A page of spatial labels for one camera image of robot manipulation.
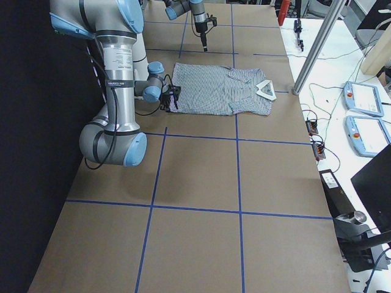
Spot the red fire extinguisher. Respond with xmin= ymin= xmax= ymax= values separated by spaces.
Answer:
xmin=277 ymin=0 xmax=290 ymax=26

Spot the orange circuit board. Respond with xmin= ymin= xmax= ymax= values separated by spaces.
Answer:
xmin=305 ymin=120 xmax=318 ymax=136
xmin=312 ymin=141 xmax=326 ymax=162

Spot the black monitor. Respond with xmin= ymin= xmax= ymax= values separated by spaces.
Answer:
xmin=351 ymin=145 xmax=390 ymax=232

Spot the teach pendant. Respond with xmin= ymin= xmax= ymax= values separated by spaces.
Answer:
xmin=344 ymin=116 xmax=390 ymax=157
xmin=343 ymin=81 xmax=384 ymax=117

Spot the upper teach pendant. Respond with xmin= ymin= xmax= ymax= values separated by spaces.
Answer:
xmin=343 ymin=81 xmax=384 ymax=117

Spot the aluminium frame post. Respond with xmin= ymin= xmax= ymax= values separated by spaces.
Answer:
xmin=292 ymin=0 xmax=345 ymax=96

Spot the upper orange circuit board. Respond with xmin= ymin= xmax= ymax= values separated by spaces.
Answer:
xmin=305 ymin=120 xmax=318 ymax=136

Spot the lower teach pendant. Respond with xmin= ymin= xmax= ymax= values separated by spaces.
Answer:
xmin=344 ymin=116 xmax=390 ymax=157

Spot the lower orange circuit board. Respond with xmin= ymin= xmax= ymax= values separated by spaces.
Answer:
xmin=312 ymin=141 xmax=326 ymax=162

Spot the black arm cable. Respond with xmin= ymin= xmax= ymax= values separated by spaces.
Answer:
xmin=84 ymin=42 xmax=174 ymax=170

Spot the black box with label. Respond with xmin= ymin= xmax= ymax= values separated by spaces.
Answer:
xmin=319 ymin=169 xmax=354 ymax=218

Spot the black tripod leg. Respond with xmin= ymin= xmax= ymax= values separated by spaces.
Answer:
xmin=294 ymin=18 xmax=304 ymax=52

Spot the striped polo shirt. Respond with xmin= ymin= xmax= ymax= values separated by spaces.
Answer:
xmin=171 ymin=63 xmax=276 ymax=116

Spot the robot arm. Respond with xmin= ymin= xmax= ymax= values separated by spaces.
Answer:
xmin=164 ymin=0 xmax=217 ymax=52
xmin=50 ymin=1 xmax=181 ymax=167

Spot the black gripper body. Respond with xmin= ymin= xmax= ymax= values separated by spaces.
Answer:
xmin=160 ymin=85 xmax=181 ymax=112
xmin=195 ymin=13 xmax=217 ymax=46

